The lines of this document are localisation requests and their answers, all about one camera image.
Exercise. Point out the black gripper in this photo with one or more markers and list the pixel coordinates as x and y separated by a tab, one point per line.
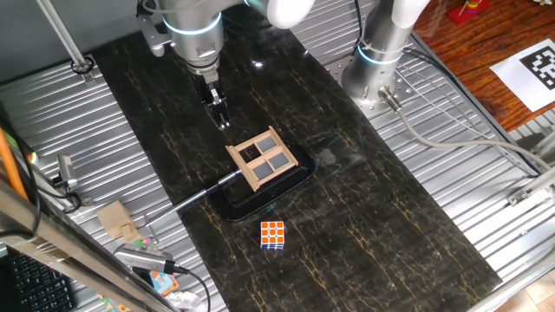
204	89

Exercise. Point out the small wooden sliding window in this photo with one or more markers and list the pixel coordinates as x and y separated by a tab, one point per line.
259	157

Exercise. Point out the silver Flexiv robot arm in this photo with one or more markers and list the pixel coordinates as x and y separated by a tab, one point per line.
197	43

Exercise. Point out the black C-clamp with steel screw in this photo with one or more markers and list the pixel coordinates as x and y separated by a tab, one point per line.
243	208

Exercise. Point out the orange white Rubik's cube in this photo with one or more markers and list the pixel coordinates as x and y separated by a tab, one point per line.
272	234

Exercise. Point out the plain wooden toy block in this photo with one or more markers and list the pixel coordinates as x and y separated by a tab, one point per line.
113	219

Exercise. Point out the black marble pattern mat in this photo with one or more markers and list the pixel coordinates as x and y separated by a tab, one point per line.
347	216

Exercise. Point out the thin metal stand pole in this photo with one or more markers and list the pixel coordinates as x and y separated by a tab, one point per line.
65	37

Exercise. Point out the colourful picture cards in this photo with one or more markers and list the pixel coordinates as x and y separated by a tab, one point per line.
162	281

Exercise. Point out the small yellow green disc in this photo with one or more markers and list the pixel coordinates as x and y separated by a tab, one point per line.
32	158

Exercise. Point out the crumpled white plastic wrap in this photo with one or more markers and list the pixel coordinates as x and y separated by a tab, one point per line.
182	300

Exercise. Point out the orange pole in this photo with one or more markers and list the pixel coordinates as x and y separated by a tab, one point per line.
9	167

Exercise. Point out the black computer keyboard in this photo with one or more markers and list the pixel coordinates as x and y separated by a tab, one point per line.
39	288

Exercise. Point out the brown wooden table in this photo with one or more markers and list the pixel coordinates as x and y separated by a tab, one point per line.
477	39

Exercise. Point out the white paper with black marker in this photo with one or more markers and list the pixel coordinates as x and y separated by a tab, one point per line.
520	82

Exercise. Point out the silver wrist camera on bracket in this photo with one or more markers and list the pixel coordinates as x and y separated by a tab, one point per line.
152	37

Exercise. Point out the small silver camera on mount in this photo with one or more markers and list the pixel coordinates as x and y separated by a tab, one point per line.
66	169

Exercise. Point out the silver depth camera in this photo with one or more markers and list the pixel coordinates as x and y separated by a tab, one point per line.
143	258

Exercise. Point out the aluminium frame beam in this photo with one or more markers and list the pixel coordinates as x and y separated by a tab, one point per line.
65	251

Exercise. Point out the metal corner bracket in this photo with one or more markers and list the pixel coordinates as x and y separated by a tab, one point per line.
526	193

